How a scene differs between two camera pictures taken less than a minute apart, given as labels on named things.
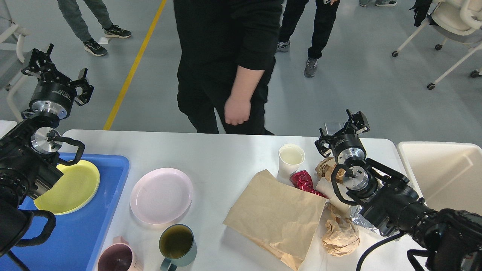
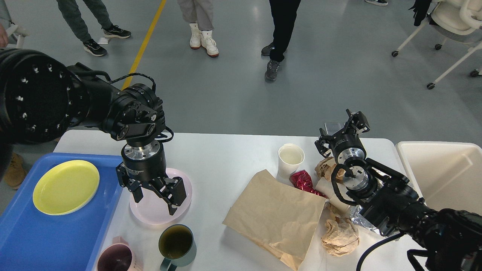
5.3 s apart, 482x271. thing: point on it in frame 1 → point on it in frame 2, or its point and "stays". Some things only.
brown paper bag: (278, 216) stays
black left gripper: (52, 93) → (148, 163)
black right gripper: (345, 145) stays
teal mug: (177, 244) stays
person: (292, 12) → (284, 13)
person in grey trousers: (71, 9) stays
